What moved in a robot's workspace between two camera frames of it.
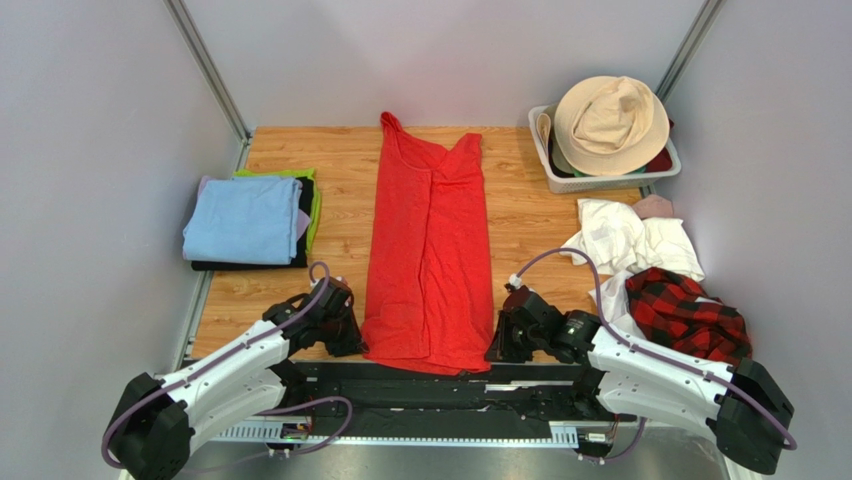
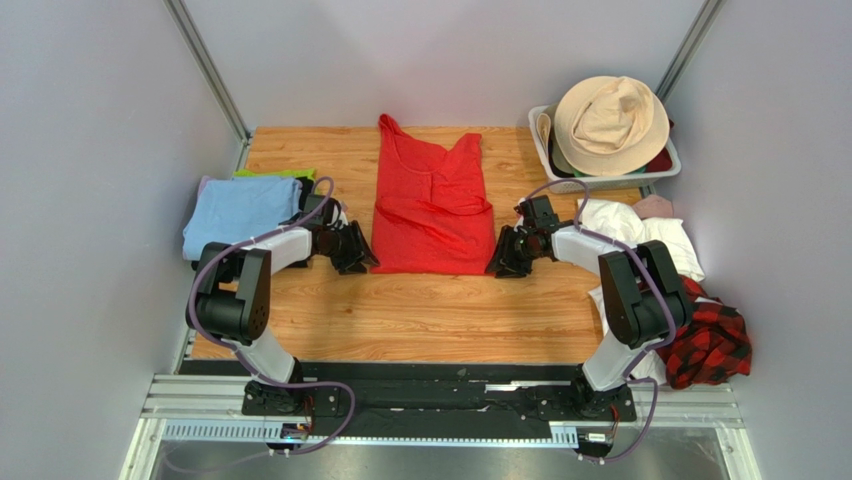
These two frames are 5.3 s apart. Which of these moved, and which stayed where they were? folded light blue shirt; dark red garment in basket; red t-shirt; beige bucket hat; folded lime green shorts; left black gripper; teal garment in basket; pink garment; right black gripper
Moved: red t-shirt; right black gripper; left black gripper
Stayed: pink garment; folded lime green shorts; teal garment in basket; beige bucket hat; folded light blue shirt; dark red garment in basket
